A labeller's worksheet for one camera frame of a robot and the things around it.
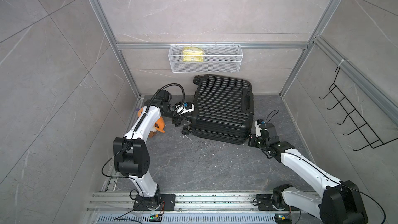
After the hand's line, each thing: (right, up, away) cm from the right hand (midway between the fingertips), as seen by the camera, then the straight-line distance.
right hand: (249, 137), depth 87 cm
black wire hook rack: (+41, +13, -19) cm, 47 cm away
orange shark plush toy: (-55, +6, +13) cm, 57 cm away
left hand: (-35, +14, -1) cm, 38 cm away
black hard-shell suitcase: (-16, +14, -3) cm, 22 cm away
